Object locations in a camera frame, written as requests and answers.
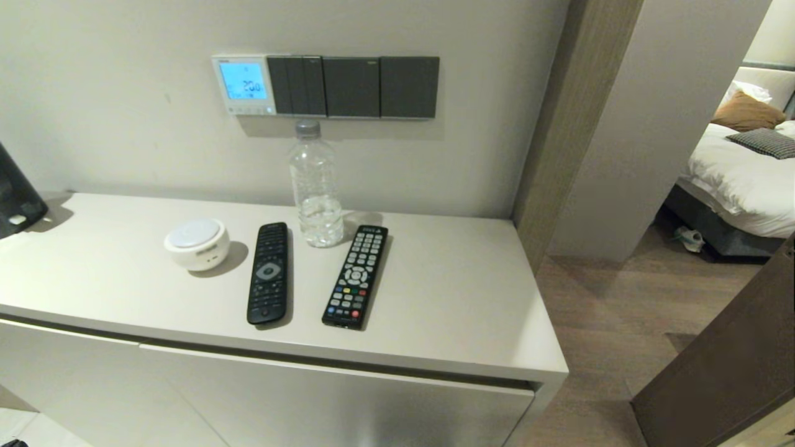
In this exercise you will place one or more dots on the grey upholstered headboard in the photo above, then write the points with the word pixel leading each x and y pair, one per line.
pixel 776 77

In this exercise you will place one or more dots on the white thermostat with blue screen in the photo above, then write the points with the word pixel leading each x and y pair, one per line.
pixel 243 81

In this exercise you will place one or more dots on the black slanted stand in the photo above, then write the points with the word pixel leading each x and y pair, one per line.
pixel 15 198

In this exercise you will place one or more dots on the brown pillow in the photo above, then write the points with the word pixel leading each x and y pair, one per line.
pixel 748 112

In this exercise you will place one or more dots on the checkered pillow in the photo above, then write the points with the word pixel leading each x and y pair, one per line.
pixel 767 141

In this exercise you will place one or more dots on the plain black remote control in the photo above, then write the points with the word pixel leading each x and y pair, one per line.
pixel 268 279

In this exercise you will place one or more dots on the white round device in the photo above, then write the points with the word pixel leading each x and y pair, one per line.
pixel 197 245

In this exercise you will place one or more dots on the pale slipper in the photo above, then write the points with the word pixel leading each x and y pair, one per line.
pixel 690 238

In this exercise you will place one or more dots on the grey three-rocker switch plate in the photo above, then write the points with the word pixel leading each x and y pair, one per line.
pixel 297 85

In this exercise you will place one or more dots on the white sideboard cabinet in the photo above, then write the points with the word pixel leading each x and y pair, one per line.
pixel 447 292

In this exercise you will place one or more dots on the dark brown wooden door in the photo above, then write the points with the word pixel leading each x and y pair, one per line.
pixel 726 360

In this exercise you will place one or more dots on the grey single switch plate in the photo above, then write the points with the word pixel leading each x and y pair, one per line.
pixel 410 87
pixel 351 87

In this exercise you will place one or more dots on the wood grain door frame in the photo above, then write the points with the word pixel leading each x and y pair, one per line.
pixel 571 124

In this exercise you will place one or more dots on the bed with white duvet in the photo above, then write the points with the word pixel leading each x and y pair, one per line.
pixel 739 186

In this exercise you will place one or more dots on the wide white cabinet door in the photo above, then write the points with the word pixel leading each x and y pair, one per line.
pixel 385 416

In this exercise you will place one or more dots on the black remote with coloured buttons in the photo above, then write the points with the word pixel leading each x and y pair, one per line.
pixel 355 279

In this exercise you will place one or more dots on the white pillow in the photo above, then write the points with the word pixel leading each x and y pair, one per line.
pixel 787 127
pixel 748 90

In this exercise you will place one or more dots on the clear plastic water bottle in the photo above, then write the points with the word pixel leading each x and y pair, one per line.
pixel 315 186

